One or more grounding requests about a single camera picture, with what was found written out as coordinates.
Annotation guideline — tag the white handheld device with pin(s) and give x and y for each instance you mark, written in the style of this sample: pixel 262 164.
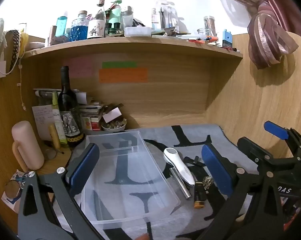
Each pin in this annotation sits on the white handheld device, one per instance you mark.
pixel 179 167

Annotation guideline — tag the orange sticky note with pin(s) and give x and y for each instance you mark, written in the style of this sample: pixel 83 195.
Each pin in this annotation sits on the orange sticky note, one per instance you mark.
pixel 123 75

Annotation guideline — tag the silver metal tube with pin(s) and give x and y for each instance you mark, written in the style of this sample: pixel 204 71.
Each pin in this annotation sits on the silver metal tube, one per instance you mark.
pixel 182 187

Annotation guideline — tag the dark wine bottle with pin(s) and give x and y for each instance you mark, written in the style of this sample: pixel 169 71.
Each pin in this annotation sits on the dark wine bottle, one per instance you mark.
pixel 65 100

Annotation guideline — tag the green sticky note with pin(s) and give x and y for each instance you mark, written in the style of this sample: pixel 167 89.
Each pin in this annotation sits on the green sticky note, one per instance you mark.
pixel 119 64

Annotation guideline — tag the clear plastic box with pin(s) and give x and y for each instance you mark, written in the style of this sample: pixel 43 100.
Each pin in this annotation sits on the clear plastic box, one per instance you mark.
pixel 130 165

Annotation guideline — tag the clear glass cup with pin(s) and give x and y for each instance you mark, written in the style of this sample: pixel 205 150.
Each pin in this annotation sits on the clear glass cup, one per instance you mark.
pixel 127 17

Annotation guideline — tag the grey mat with black letters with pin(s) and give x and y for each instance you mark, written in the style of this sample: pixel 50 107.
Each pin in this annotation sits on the grey mat with black letters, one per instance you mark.
pixel 165 136

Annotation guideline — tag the black plastic clip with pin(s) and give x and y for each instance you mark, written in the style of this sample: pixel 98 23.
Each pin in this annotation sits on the black plastic clip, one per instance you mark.
pixel 193 160

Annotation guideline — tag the white rectangular container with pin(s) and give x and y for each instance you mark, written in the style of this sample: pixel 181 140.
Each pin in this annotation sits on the white rectangular container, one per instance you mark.
pixel 137 32

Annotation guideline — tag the small glass jar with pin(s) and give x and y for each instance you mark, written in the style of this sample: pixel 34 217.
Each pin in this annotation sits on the small glass jar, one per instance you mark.
pixel 203 33

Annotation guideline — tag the white paper tag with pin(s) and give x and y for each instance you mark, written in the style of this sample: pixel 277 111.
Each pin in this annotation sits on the white paper tag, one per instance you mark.
pixel 1 69

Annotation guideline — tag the mint green bottle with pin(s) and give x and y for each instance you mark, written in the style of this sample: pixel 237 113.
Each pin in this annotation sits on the mint green bottle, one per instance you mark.
pixel 115 15

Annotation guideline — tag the orange pen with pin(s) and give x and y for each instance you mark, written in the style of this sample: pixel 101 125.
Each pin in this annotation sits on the orange pen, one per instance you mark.
pixel 212 39

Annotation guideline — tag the clear plastic package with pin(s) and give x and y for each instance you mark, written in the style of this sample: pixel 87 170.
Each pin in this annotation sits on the clear plastic package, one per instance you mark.
pixel 165 15

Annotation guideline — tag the black patterned headband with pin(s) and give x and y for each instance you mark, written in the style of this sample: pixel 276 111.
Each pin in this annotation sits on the black patterned headband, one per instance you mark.
pixel 14 47

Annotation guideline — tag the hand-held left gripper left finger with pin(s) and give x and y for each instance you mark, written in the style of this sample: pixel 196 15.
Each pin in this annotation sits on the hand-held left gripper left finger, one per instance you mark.
pixel 84 165

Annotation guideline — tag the small white box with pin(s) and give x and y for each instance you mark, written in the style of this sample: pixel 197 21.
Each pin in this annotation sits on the small white box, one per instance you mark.
pixel 112 115

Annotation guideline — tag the pink tube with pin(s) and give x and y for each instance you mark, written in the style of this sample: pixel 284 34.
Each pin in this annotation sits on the pink tube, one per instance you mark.
pixel 52 35

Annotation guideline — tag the blue and white packet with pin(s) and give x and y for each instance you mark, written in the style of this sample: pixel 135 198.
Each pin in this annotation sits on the blue and white packet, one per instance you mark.
pixel 11 200

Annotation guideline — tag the white note paper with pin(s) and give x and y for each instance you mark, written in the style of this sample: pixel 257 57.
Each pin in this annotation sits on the white note paper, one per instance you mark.
pixel 43 120

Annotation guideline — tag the teal liquid bottle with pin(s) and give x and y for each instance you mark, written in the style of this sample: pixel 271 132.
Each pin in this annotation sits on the teal liquid bottle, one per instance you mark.
pixel 62 25

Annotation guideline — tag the black stick with orange end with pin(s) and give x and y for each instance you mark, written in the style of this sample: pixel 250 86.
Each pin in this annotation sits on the black stick with orange end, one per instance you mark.
pixel 198 195

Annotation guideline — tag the stack of books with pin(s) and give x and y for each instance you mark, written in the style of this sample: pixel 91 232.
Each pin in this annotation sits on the stack of books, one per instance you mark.
pixel 91 116

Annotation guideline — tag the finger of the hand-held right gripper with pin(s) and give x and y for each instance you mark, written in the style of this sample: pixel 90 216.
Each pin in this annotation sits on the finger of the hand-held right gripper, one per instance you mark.
pixel 251 151
pixel 275 129

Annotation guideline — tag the wooden shelf board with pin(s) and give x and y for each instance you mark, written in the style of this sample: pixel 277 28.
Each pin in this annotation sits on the wooden shelf board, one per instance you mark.
pixel 130 46

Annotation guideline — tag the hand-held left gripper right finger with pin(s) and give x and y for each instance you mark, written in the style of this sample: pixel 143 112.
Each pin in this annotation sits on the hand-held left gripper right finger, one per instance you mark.
pixel 216 170

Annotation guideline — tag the tall pink mug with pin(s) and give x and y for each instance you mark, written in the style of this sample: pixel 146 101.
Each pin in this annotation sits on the tall pink mug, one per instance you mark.
pixel 28 142

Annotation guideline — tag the round bottle with blue beads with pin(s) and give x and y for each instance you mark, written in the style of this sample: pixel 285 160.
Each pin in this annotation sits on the round bottle with blue beads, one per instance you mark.
pixel 79 30

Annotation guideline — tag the pink curtain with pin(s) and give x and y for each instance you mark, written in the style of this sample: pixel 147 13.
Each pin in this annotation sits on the pink curtain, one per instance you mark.
pixel 263 35

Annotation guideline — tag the white and green tube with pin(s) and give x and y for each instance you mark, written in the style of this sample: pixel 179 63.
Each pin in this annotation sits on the white and green tube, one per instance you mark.
pixel 58 122

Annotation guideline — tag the yellow hanging item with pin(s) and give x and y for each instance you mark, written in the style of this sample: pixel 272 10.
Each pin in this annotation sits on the yellow hanging item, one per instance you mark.
pixel 24 43

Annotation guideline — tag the white bowl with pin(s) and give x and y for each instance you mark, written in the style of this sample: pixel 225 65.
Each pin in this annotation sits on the white bowl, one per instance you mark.
pixel 114 128

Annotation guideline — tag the glass jar with pink sticks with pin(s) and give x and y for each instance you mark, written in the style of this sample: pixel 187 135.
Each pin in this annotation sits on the glass jar with pink sticks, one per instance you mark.
pixel 210 26

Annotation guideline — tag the blue plastic item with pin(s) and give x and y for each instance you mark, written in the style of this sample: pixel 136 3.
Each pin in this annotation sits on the blue plastic item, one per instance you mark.
pixel 227 38

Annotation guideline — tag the clear bottle with white label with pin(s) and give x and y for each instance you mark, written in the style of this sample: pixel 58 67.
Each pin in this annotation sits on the clear bottle with white label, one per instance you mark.
pixel 96 28

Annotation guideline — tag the pink sticky note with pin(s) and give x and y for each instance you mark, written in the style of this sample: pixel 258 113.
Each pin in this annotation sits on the pink sticky note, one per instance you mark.
pixel 78 67

